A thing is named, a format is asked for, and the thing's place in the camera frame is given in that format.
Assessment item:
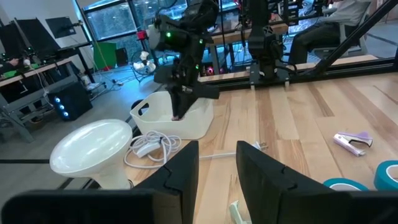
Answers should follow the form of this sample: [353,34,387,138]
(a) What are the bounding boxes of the black flat panel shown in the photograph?
[45,16,77,40]

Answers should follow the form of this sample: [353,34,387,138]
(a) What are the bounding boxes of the black box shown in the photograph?
[114,47,129,67]

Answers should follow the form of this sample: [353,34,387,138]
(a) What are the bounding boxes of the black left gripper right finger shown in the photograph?
[235,140,398,224]

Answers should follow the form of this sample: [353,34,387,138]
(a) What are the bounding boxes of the floor fan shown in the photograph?
[129,49,157,84]

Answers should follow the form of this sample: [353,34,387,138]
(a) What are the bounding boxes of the office chair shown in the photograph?
[310,21,373,60]

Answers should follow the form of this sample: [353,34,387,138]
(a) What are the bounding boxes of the green box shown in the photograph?
[92,41,118,71]

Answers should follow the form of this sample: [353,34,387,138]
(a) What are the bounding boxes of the black computer tower blue lights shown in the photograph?
[47,81,94,122]

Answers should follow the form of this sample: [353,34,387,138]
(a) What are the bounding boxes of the black monitor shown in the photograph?
[0,17,62,58]

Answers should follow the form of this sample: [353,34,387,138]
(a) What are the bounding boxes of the wooden background table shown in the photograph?
[206,22,290,47]

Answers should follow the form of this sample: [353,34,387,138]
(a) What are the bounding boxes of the green mini stapler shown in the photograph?
[229,200,252,224]

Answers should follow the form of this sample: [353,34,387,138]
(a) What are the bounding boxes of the white plastic storage bin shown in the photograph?
[129,90,215,141]

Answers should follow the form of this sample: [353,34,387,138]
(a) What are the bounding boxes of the person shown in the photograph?
[288,0,374,65]

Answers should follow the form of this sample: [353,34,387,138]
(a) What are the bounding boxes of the white lamp power cord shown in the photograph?
[123,129,269,170]

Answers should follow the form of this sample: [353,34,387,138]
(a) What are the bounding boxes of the teal tape roll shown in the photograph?
[373,160,398,192]
[323,177,371,192]

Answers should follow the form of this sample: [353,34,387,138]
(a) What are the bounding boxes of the white bulb brass lamp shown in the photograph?
[49,119,134,190]

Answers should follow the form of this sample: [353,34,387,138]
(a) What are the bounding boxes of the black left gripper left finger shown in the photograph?
[1,140,200,224]

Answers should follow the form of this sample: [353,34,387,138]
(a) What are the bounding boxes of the grey leg wooden desk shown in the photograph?
[0,57,78,144]

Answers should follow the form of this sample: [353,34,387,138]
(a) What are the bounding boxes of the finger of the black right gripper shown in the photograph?
[181,92,200,119]
[170,88,185,121]

